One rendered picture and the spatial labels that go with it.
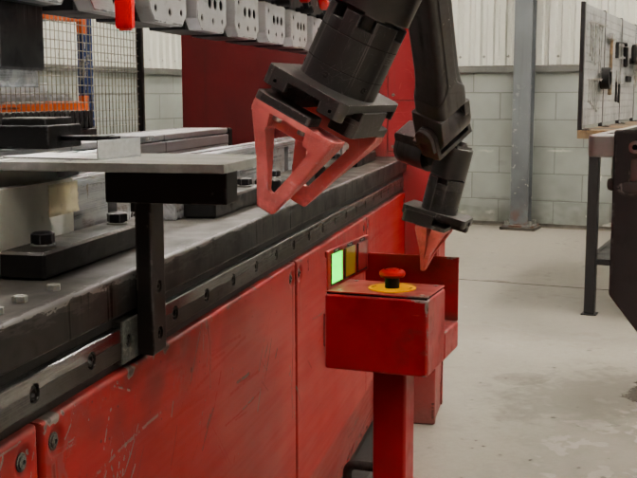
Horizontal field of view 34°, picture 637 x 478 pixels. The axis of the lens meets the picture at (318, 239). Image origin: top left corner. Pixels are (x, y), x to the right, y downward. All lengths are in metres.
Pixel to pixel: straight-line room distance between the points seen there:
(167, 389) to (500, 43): 7.41
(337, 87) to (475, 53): 7.91
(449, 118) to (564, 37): 6.91
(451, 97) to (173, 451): 0.63
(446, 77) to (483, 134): 7.12
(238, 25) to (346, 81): 1.21
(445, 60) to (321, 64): 0.77
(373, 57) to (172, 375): 0.70
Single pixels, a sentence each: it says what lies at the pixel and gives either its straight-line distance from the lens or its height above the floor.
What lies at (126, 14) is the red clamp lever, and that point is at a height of 1.17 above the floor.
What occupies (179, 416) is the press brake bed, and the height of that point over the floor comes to 0.66.
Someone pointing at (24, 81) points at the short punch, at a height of 1.09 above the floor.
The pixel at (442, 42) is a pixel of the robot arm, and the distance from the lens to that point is 1.45.
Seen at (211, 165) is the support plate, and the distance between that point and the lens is 1.07.
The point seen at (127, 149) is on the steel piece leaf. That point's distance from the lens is 1.20.
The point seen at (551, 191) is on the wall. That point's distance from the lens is 8.50.
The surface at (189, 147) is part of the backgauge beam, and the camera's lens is 2.46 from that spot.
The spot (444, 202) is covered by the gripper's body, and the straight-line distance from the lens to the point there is 1.60.
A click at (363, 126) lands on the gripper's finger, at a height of 1.05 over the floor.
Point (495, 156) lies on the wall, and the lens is 8.59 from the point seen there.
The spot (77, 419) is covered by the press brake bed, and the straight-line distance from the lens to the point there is 1.08.
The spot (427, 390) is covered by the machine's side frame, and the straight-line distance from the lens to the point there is 3.41.
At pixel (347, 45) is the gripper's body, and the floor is 1.10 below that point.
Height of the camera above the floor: 1.07
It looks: 8 degrees down
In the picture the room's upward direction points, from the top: straight up
